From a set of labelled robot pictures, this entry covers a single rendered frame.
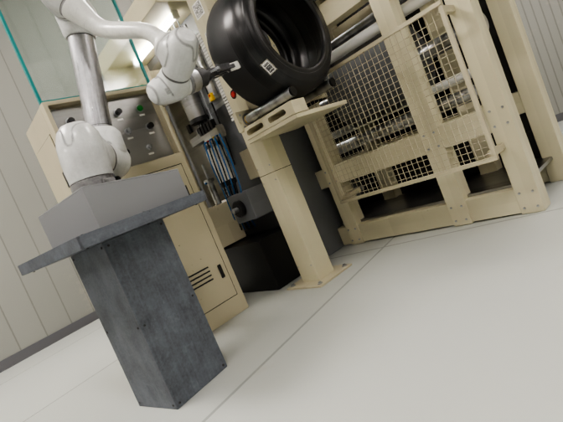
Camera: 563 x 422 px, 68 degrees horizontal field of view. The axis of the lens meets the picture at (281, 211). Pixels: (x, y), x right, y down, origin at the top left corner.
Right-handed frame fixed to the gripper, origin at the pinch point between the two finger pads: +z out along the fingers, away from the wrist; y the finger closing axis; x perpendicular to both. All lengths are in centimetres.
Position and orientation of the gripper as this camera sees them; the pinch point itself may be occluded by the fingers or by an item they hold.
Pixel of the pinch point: (232, 66)
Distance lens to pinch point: 185.5
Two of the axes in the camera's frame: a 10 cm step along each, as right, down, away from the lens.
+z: 6.2, -4.6, 6.3
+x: 4.7, 8.7, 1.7
